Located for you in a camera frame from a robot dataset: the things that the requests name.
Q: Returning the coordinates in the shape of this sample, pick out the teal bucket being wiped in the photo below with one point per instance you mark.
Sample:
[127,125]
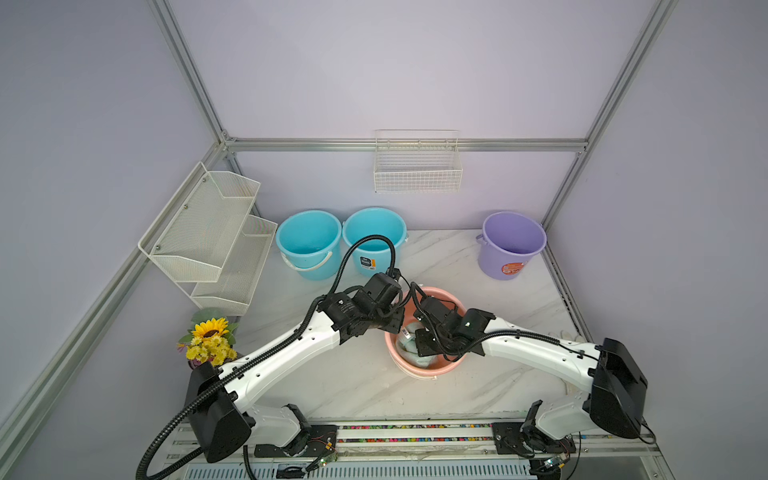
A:
[309,244]

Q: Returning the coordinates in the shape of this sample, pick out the mint green microfibre cloth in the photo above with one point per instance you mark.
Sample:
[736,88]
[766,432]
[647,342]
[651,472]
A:
[417,351]

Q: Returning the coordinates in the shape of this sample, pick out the purple plastic bucket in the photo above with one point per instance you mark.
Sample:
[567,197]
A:
[509,240]

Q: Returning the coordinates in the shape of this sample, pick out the pink plastic bucket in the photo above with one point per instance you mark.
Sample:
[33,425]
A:
[440,367]

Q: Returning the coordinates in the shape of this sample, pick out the white wire wall basket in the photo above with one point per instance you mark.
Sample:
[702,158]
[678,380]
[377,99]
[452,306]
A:
[417,161]

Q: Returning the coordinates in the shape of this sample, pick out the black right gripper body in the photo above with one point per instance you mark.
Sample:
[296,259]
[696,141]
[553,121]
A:
[426,343]

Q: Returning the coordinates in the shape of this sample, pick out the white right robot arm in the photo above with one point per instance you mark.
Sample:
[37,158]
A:
[610,388]

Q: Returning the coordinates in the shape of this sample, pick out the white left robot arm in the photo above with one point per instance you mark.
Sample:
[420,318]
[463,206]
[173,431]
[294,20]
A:
[221,402]

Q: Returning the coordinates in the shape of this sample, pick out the sunflower bouquet in vase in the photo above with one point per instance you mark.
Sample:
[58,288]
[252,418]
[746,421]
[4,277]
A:
[211,338]

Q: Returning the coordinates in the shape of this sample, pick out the white two-tier mesh shelf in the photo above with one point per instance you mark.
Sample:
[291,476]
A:
[209,242]

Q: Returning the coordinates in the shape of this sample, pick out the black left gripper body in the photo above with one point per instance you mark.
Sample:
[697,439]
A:
[388,321]

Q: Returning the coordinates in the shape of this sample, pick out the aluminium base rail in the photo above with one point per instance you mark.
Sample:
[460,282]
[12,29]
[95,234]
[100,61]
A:
[434,449]

